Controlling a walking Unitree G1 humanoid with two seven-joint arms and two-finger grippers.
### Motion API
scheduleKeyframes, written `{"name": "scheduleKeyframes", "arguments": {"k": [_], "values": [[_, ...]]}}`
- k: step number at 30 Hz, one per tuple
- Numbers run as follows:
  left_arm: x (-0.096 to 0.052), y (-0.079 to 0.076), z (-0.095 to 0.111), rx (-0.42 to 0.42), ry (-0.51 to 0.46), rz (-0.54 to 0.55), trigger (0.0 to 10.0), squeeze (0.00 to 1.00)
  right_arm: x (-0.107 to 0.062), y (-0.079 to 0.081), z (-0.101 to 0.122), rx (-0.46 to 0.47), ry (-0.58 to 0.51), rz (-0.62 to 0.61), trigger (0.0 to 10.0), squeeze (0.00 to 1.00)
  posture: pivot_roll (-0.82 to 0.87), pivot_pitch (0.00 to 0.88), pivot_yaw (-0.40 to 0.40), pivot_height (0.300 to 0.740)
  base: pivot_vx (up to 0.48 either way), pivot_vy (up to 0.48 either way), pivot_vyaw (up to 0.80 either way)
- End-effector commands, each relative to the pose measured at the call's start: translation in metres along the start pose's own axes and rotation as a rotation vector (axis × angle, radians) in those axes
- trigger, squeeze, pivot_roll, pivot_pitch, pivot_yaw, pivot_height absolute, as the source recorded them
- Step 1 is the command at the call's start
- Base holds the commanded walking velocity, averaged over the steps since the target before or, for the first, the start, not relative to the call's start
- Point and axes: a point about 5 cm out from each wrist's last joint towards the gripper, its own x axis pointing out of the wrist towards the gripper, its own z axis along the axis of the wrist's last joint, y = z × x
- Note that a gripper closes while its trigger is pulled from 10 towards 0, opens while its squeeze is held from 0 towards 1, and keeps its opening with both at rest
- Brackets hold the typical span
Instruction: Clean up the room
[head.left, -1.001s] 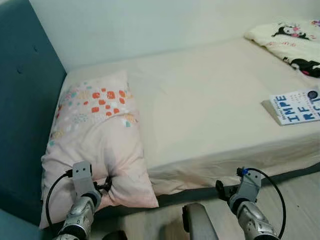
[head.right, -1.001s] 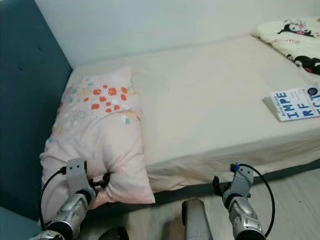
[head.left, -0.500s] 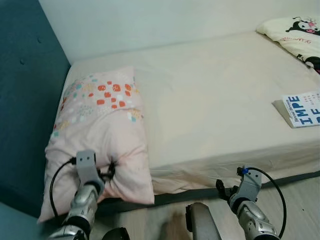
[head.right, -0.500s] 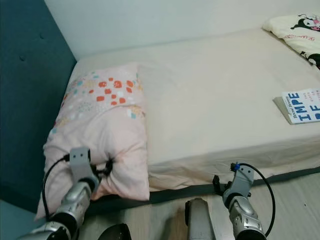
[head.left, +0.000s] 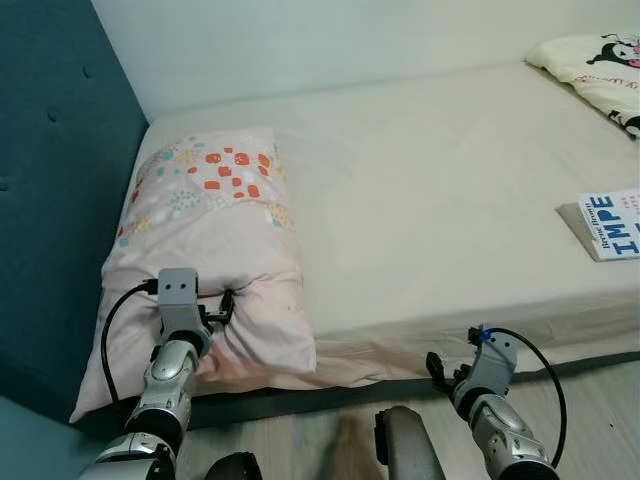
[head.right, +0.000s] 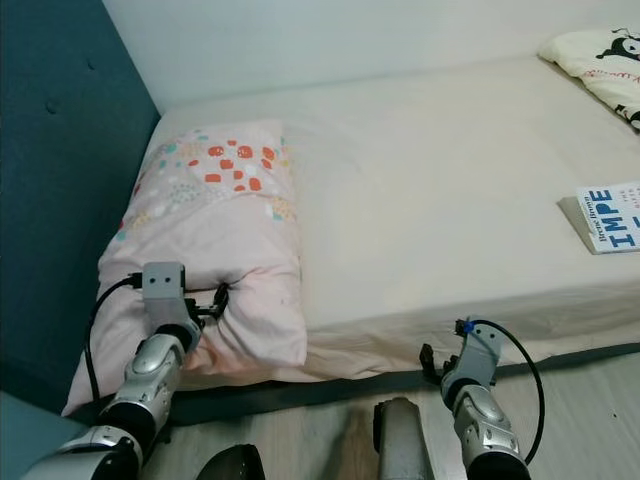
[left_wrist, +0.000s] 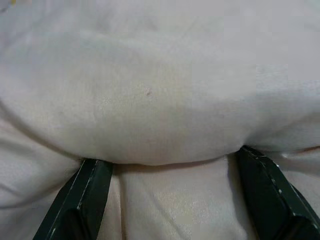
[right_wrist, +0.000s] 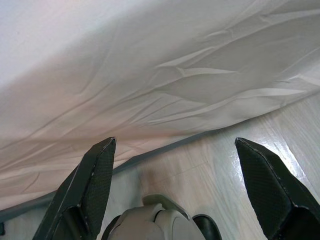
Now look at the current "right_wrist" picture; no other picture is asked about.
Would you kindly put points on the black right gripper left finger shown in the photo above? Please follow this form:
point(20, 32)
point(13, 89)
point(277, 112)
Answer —
point(82, 190)

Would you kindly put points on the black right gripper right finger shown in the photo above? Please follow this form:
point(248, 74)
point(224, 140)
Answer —
point(277, 200)

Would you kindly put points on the cream sheeted bed mattress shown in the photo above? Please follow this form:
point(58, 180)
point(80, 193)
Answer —
point(125, 75)

